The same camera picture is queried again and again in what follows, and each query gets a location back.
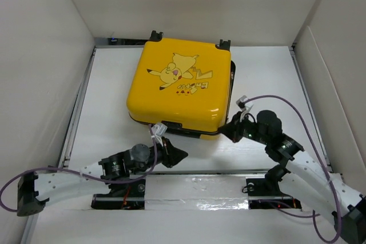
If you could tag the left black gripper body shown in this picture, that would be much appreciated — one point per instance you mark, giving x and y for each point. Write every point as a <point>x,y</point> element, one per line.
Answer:
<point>150,162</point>

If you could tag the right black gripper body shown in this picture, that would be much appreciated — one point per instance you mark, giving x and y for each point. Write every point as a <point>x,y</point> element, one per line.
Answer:
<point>248,130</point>

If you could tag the yellow Pikachu suitcase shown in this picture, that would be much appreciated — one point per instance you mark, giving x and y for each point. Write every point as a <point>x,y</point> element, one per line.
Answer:
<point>186,85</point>

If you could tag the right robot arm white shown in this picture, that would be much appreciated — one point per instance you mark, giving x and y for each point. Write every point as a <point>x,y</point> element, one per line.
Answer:
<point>297,174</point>

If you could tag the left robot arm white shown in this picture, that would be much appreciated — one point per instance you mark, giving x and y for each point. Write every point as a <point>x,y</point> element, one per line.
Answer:
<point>112,175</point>

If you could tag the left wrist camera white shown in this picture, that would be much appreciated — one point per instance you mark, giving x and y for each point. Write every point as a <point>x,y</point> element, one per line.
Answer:
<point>157,130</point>

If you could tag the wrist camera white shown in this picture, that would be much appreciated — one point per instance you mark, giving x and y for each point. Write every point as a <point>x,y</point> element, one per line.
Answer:
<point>157,130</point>
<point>245,105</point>

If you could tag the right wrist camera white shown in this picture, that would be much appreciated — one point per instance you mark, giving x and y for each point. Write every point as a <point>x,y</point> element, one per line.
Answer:
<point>245,105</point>

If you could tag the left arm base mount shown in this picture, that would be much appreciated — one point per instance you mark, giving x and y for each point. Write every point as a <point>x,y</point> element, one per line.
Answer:
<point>123,197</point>

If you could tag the aluminium front rail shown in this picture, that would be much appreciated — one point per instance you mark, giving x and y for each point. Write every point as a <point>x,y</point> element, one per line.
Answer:
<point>188,174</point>

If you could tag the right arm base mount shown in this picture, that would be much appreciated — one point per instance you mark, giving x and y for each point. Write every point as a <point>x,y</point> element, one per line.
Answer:
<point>264,195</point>

